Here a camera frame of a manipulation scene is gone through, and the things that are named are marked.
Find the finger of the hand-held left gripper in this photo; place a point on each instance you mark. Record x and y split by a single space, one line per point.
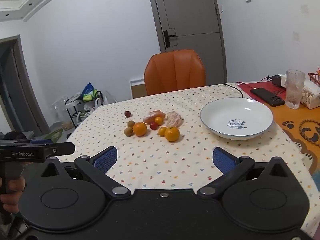
41 141
61 148

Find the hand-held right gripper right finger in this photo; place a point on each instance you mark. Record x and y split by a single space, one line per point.
223 158

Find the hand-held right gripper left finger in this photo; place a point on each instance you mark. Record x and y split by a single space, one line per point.
106 158

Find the green kiwi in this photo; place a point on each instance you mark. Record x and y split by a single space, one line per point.
131 124
128 131

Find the large orange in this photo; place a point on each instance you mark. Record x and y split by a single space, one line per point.
139 129
172 134

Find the white plate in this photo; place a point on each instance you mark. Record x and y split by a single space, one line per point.
225 112

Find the small red apple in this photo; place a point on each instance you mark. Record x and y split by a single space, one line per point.
153 126

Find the small kumquat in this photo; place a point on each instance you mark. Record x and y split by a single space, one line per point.
158 120
162 131

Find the peeled pomelo segment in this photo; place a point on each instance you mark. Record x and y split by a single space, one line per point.
173 119

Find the person's left hand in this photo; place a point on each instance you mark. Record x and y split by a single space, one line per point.
12 201

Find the green bag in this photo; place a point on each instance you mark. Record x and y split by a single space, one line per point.
53 135

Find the clear plastic bag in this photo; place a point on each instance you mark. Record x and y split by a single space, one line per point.
58 107

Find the floral tablecloth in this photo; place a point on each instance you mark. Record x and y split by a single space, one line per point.
175 155

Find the small dark red plum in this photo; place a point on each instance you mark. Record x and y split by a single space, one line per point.
127 113

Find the green box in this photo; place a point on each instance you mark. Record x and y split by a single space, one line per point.
89 96

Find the wrapped bread on table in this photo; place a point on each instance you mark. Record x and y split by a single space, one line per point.
150 116

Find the blue bag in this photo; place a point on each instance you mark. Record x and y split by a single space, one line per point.
87 88

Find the orange paw print mat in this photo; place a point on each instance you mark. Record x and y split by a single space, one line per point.
287 115

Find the red table mat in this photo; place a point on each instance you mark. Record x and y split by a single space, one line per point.
265 86

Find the dark grey charger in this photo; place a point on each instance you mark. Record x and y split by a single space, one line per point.
276 80

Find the black and white charger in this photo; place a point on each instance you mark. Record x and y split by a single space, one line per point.
283 80

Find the clear drinking glass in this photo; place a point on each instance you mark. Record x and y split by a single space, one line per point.
295 90

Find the orange leather chair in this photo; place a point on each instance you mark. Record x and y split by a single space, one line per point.
175 72

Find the patterned tissue box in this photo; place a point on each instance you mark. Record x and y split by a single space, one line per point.
310 95

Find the red plastic basket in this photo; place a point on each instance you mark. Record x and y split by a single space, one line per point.
315 78

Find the snack packet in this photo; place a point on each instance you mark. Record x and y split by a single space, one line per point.
318 70

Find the grey door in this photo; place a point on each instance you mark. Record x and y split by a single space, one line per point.
190 10

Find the grey door frame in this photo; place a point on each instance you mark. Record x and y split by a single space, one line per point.
30 85

